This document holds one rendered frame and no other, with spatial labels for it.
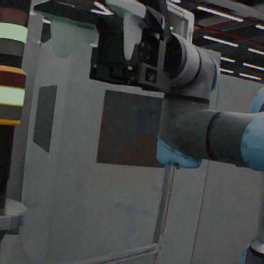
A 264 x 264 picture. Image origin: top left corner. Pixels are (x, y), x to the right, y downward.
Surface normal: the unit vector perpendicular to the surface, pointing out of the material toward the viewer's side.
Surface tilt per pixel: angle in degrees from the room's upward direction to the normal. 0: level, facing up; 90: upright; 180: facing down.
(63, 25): 94
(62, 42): 94
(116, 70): 90
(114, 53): 90
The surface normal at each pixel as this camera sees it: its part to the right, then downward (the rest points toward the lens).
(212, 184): 0.32, 0.10
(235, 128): -0.66, -0.43
